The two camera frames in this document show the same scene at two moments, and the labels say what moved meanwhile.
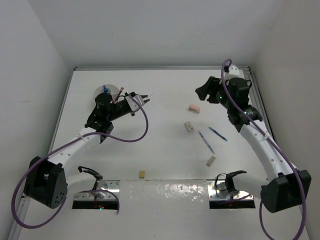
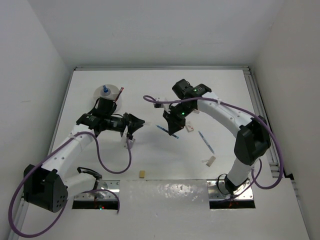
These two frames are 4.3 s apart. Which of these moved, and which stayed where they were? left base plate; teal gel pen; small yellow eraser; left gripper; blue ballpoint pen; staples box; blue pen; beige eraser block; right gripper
Moved: teal gel pen; left gripper; right gripper
Stayed: left base plate; staples box; blue ballpoint pen; small yellow eraser; beige eraser block; blue pen
